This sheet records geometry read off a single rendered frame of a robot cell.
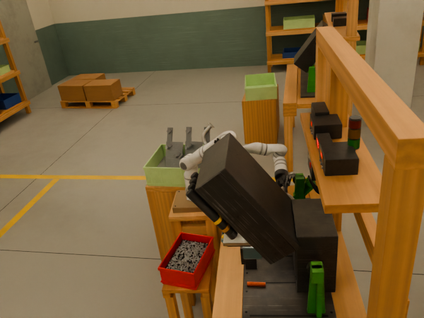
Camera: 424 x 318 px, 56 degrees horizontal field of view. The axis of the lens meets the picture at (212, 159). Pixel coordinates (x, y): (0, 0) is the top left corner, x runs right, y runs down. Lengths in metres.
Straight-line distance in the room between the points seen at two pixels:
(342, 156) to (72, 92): 6.77
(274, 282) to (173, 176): 1.33
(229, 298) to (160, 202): 1.40
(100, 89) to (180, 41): 2.60
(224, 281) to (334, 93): 1.08
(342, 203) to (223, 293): 0.83
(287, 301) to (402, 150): 1.13
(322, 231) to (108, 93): 6.15
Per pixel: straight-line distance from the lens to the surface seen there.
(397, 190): 1.15
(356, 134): 1.73
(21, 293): 3.90
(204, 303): 2.31
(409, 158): 1.11
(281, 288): 2.07
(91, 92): 7.73
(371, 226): 1.86
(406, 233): 1.25
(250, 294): 2.05
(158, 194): 3.20
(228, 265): 2.20
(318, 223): 1.91
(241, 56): 9.19
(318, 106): 2.13
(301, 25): 8.42
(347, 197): 1.55
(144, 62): 9.79
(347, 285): 2.14
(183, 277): 2.21
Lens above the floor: 2.39
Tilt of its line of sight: 28 degrees down
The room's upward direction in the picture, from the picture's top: 7 degrees counter-clockwise
